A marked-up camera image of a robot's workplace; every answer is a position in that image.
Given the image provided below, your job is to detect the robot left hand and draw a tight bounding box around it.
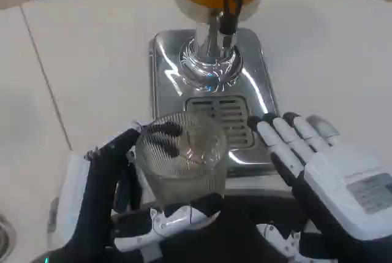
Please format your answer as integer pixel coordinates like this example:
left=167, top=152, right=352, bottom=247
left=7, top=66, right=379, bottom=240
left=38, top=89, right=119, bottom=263
left=36, top=121, right=222, bottom=263

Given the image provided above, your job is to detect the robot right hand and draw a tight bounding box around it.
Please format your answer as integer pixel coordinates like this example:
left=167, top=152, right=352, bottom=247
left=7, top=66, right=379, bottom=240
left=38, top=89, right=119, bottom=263
left=247, top=112, right=392, bottom=263

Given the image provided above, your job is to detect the clear ribbed glass cup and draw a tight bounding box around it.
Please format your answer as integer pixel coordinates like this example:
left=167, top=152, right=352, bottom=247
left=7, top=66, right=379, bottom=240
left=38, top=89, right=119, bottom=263
left=134, top=112, right=228, bottom=206

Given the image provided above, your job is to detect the steel drip tray grid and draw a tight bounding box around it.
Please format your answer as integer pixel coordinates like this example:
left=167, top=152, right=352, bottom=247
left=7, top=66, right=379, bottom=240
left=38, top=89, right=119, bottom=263
left=185, top=96, right=255, bottom=149

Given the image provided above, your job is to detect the orange juice drink dispenser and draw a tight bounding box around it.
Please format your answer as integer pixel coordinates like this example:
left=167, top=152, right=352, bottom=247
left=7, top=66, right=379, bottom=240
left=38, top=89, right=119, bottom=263
left=148, top=0, right=281, bottom=199

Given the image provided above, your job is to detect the black dispenser tap lever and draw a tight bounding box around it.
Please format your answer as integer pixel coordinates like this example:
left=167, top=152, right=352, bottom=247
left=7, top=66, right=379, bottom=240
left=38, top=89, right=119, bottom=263
left=222, top=0, right=244, bottom=36

